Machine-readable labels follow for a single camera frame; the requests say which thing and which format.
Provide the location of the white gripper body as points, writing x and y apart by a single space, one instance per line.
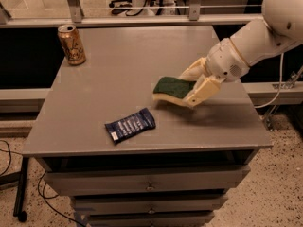
223 61

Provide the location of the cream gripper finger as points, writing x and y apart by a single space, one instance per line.
203 89
195 71

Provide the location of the green and yellow sponge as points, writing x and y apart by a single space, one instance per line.
172 90

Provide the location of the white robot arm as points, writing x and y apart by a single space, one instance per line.
279 30

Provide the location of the blue rxbar blueberry wrapper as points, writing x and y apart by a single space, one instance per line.
130 126

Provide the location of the grey drawer cabinet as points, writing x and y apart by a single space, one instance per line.
127 160

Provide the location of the gold soda can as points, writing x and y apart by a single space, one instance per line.
71 44

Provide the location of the metal window railing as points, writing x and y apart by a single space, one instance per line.
105 13

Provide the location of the black stand leg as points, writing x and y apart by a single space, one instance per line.
20 179

